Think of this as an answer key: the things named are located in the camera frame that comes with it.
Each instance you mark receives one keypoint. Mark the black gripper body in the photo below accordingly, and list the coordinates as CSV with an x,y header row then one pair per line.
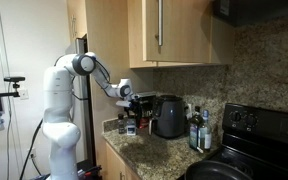
x,y
135,108

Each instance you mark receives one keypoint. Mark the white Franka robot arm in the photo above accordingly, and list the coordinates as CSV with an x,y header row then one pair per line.
x,y
59,110

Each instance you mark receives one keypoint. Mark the dark olive oil bottle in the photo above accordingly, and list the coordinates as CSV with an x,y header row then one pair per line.
x,y
194,131

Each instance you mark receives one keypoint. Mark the clear bottle with blue cap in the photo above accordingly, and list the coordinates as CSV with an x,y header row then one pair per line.
x,y
205,136

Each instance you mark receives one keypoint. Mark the small dark spice jar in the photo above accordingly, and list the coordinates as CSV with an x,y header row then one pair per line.
x,y
121,125

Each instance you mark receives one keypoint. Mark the white backsplash outlet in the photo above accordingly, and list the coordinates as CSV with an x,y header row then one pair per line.
x,y
188,110

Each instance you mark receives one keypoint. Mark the wooden lower cabinet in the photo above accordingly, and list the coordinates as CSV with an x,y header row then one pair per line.
x,y
115,166

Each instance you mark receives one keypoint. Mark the tall wooden side panel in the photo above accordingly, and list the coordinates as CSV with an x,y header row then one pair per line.
x,y
107,40

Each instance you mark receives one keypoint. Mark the stainless steel refrigerator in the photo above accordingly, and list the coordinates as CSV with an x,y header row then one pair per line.
x,y
82,46

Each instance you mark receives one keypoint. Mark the black frying pan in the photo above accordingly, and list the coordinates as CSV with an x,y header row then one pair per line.
x,y
214,171

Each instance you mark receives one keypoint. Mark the small wooden cabinet door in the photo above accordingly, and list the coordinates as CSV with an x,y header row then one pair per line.
x,y
77,20

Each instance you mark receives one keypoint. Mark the wooden upper cabinet body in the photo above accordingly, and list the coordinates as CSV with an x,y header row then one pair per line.
x,y
222,46

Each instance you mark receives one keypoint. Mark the black electric stove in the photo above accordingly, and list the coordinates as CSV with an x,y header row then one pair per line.
x,y
264,133

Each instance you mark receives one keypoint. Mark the black microwave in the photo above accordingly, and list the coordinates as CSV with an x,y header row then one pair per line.
x,y
250,11

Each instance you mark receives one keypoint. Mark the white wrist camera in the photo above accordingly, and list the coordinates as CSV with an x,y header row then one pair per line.
x,y
124,103

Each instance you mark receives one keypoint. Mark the white wall outlet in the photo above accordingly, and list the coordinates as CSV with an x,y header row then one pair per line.
x,y
32,153

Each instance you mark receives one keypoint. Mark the white light switch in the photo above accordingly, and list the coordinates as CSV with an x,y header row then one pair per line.
x,y
24,94

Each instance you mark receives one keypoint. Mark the black camera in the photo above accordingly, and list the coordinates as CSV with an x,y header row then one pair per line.
x,y
14,79

